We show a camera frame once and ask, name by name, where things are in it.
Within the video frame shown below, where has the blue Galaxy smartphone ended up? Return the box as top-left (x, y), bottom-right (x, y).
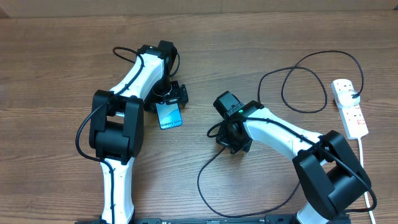
top-left (155, 103), bottom-right (183, 130)

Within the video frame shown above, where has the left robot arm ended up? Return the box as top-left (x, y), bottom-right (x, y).
top-left (88, 40), bottom-right (188, 223)

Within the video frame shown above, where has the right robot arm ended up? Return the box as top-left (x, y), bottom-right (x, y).
top-left (213, 91), bottom-right (372, 223)

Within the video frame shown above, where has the white USB charger plug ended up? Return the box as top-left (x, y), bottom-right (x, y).
top-left (335, 91), bottom-right (361, 108)

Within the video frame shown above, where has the white power strip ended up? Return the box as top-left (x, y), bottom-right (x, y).
top-left (331, 79), bottom-right (369, 139)

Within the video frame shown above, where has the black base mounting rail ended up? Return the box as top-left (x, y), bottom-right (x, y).
top-left (74, 213), bottom-right (352, 224)

